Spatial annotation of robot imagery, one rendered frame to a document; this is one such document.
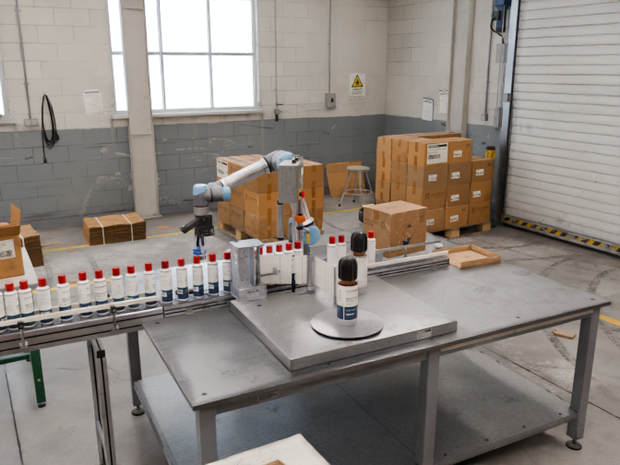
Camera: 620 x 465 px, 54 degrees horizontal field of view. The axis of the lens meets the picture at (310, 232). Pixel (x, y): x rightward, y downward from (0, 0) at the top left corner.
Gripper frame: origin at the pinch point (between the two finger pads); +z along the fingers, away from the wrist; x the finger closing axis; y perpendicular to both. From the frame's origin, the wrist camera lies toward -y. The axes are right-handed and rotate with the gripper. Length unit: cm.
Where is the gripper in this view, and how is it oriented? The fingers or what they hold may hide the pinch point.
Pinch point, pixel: (199, 251)
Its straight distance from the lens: 326.2
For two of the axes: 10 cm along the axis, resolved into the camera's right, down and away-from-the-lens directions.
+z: 0.0, 9.6, 2.6
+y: 8.7, -1.3, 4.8
